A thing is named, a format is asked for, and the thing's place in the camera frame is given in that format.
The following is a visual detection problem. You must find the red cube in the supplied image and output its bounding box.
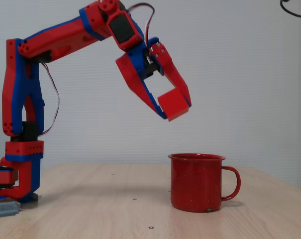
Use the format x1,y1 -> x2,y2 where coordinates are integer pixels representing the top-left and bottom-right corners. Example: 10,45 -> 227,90
157,87 -> 190,122

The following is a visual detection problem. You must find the black hanging cable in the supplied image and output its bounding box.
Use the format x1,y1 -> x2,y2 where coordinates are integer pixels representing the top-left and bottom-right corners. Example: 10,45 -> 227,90
280,0 -> 301,19

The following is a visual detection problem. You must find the grey duct tape piece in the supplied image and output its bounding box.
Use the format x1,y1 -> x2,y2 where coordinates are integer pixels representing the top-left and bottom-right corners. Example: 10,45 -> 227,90
0,200 -> 21,218

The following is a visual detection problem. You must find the red mug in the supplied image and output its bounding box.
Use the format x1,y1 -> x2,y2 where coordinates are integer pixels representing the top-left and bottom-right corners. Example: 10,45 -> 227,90
167,153 -> 241,213

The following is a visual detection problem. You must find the thin arm servo cable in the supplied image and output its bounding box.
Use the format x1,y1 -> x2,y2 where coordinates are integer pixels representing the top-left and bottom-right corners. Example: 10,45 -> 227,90
38,62 -> 60,136

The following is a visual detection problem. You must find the thin gripper servo cable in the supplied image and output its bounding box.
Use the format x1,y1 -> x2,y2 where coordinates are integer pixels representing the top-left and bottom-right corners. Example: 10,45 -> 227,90
127,2 -> 156,48

